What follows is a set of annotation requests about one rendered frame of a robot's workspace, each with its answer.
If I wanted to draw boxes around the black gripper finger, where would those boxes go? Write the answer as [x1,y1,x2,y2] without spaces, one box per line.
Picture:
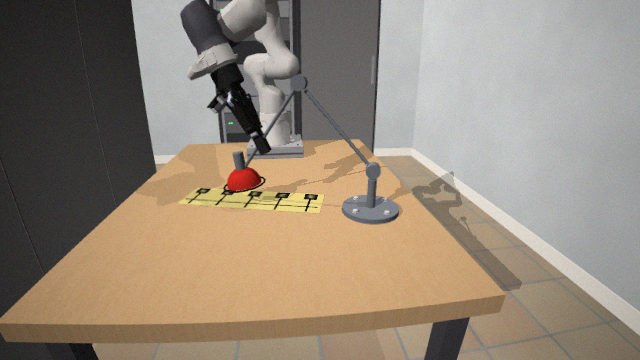
[225,90,270,155]
[242,90,272,150]

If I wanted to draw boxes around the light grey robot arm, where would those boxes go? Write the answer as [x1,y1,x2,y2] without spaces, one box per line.
[180,0,300,146]

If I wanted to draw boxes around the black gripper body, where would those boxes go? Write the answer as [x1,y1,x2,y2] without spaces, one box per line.
[210,62,244,105]

